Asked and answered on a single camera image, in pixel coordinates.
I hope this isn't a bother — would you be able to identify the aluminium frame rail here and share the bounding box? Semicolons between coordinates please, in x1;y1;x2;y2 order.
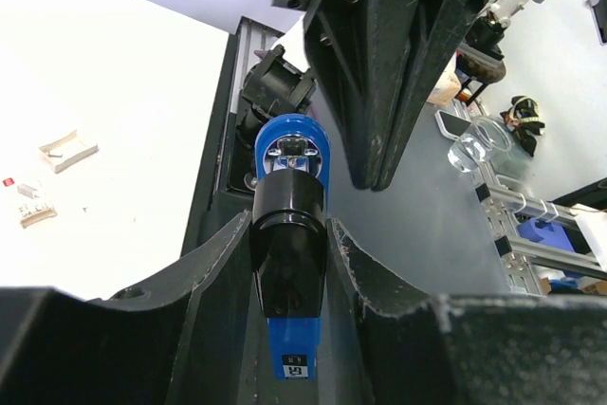
473;175;606;297

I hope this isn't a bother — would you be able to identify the open white staple tray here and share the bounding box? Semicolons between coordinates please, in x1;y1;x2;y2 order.
38;129;99;175

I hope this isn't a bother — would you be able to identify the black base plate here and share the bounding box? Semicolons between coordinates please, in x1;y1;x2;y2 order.
181;17;284;255

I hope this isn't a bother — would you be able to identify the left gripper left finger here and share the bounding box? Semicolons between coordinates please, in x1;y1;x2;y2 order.
1;212;252;404

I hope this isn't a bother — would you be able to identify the clear plastic container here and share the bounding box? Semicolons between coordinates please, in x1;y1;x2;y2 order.
447;116;514;173

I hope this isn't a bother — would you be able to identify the staple box with label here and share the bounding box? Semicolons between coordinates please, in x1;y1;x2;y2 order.
1;177;58;229

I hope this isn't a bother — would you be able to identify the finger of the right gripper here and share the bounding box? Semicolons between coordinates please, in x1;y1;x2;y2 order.
372;0;488;192
303;0;413;187

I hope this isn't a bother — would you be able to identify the blue plastic part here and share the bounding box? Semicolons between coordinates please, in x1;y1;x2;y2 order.
517;218;575;252

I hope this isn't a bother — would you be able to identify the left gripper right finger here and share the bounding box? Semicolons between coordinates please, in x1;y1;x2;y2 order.
326;219;606;404

